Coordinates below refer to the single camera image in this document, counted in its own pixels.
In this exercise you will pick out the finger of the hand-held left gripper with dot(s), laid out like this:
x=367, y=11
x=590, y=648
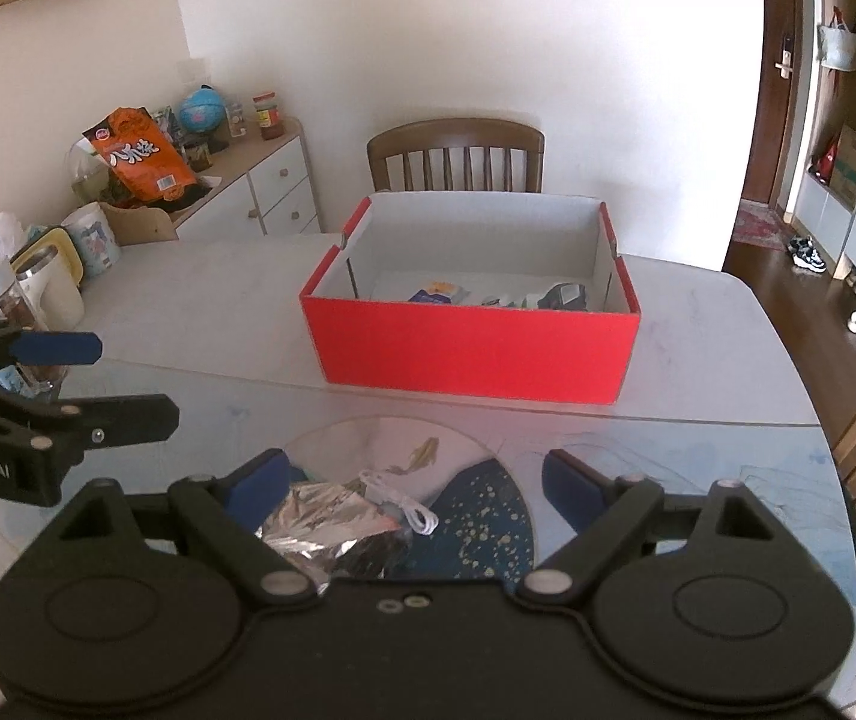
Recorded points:
x=60, y=347
x=120, y=420

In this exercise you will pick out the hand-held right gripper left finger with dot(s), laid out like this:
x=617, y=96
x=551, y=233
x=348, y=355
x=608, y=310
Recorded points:
x=259, y=491

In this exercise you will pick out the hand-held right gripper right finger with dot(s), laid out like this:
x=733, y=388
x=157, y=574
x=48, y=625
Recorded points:
x=574, y=491

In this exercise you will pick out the silver foil packet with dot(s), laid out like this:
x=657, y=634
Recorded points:
x=323, y=525

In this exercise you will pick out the red cardboard box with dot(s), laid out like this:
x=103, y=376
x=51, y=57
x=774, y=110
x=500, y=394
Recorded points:
x=473, y=349

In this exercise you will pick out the large white dark packet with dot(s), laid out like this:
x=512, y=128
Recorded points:
x=567, y=296

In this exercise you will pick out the blue snack packet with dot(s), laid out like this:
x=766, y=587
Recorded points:
x=439, y=292

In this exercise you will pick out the white steel-rim cup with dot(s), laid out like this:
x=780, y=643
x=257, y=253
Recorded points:
x=53, y=296

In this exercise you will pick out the yellow container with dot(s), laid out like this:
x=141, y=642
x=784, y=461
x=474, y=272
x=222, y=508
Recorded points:
x=60, y=244

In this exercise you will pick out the glass dome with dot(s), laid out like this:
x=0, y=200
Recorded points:
x=86, y=172

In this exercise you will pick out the orange snack bag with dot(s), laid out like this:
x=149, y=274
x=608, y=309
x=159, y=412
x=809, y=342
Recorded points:
x=143, y=157

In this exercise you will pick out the white wooden-top sideboard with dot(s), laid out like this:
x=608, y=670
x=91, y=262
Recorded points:
x=278, y=180

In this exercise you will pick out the blue globe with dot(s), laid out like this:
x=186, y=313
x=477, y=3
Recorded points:
x=201, y=109

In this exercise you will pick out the clear plastic box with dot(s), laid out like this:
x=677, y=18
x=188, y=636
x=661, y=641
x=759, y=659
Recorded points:
x=237, y=120

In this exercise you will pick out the red-lid sauce jar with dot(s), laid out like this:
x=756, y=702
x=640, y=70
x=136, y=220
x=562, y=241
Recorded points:
x=269, y=116

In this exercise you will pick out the patterned rug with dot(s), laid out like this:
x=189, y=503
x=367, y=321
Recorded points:
x=758, y=226

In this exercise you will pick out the dark sneaker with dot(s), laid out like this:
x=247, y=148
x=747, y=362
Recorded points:
x=807, y=255

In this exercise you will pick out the brown door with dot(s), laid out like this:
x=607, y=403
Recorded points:
x=769, y=127

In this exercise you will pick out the red bag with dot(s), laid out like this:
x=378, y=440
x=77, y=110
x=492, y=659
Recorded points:
x=824, y=159

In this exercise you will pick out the hanging tote bag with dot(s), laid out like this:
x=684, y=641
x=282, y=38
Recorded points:
x=841, y=45

